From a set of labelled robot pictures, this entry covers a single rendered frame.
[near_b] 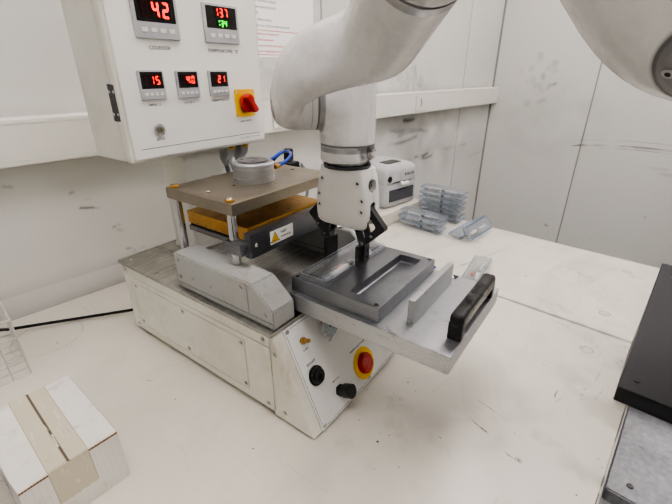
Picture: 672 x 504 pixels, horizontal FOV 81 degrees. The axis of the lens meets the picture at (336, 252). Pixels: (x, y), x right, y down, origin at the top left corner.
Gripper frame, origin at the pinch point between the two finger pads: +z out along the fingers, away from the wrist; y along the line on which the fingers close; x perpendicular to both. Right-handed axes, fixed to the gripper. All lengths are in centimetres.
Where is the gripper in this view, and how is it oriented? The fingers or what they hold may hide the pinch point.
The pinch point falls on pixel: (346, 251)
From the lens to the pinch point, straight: 69.0
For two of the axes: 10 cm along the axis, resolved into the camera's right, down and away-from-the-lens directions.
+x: -5.9, 3.4, -7.4
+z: 0.0, 9.1, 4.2
